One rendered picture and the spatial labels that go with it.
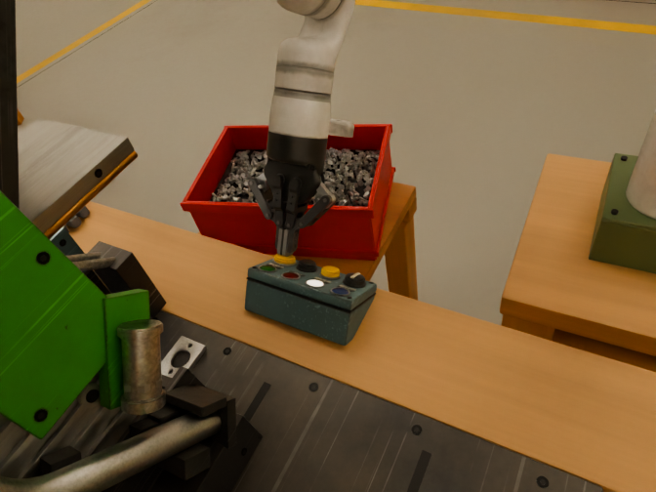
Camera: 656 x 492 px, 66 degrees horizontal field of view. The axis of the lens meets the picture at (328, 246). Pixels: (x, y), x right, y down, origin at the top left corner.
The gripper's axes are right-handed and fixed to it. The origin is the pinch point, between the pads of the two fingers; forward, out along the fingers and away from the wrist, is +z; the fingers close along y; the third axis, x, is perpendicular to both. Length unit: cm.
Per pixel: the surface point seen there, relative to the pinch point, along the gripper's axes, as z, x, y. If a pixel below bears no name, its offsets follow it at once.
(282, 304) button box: 6.2, -5.5, 3.6
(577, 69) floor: -46, 232, 17
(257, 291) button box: 5.7, -5.5, -0.3
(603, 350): 10.1, 20.9, 41.1
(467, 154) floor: -2, 168, -14
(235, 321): 10.5, -6.2, -2.7
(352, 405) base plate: 13.0, -9.7, 16.5
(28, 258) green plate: -4.7, -33.2, -2.8
